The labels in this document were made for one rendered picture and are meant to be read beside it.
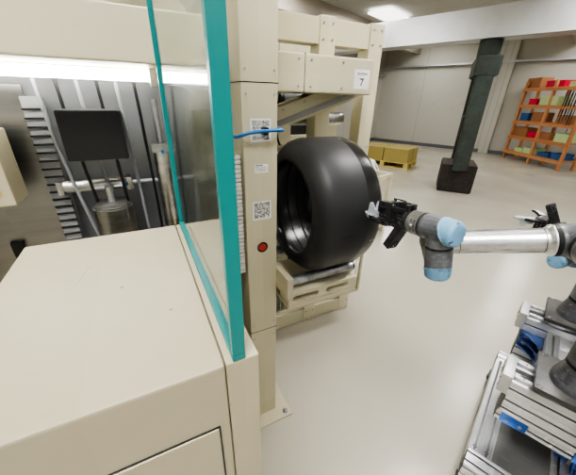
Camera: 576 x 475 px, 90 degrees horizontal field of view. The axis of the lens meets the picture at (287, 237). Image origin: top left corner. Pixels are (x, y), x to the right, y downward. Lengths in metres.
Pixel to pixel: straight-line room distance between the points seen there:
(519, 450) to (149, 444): 1.67
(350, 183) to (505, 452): 1.39
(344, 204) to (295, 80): 0.61
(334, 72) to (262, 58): 0.52
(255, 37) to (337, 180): 0.51
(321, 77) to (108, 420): 1.36
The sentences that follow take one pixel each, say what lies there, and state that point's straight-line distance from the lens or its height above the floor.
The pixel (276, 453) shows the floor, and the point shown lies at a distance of 1.82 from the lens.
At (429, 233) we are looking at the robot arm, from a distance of 0.90.
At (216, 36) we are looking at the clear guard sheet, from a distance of 0.31.
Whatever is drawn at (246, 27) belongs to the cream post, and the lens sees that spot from 1.06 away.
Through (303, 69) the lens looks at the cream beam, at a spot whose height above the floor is 1.72.
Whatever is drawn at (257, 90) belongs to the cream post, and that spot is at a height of 1.63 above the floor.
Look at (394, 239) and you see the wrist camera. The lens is 1.03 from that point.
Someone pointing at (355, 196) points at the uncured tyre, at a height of 1.29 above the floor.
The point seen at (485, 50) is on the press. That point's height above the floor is 2.44.
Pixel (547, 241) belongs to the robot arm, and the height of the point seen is 1.25.
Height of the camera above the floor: 1.61
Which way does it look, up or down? 25 degrees down
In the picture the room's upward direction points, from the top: 1 degrees clockwise
